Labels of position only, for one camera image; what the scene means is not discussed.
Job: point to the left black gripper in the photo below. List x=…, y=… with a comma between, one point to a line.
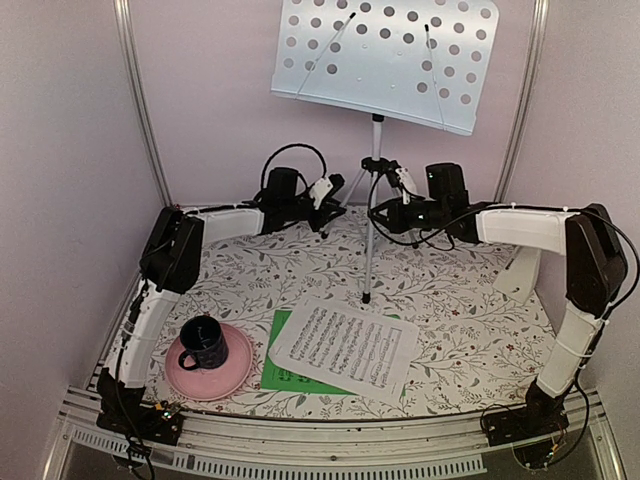
x=325, y=217

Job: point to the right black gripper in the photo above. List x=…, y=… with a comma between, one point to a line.
x=397, y=222

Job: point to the white sheet music page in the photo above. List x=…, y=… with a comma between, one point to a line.
x=345, y=345

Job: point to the light blue music stand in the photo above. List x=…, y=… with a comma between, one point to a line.
x=423, y=62

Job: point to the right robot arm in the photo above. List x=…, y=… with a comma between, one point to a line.
x=593, y=247

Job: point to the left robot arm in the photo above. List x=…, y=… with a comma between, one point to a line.
x=170, y=264

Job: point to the white wedge block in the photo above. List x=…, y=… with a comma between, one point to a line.
x=518, y=278

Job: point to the green sheet music page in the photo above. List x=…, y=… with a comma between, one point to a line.
x=275, y=370

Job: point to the dark blue mug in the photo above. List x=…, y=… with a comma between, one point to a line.
x=204, y=343

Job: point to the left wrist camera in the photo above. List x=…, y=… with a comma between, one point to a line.
x=325, y=188

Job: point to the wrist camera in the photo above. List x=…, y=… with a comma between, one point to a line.
x=400, y=178
x=325, y=188

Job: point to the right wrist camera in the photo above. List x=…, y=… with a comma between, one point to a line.
x=400, y=178

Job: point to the aluminium front rail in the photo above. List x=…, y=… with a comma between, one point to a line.
x=449, y=447

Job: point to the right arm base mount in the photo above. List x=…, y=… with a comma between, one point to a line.
x=537, y=418

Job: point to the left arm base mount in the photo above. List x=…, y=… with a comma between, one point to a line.
x=122, y=411

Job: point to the left aluminium post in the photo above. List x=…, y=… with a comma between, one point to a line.
x=125, y=30

